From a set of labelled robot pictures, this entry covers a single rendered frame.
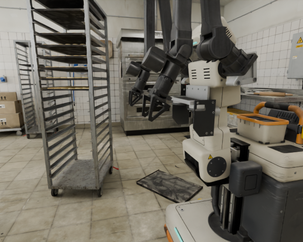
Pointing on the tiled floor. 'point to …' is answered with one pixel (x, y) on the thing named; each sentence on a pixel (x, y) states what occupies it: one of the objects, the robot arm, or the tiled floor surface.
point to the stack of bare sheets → (170, 186)
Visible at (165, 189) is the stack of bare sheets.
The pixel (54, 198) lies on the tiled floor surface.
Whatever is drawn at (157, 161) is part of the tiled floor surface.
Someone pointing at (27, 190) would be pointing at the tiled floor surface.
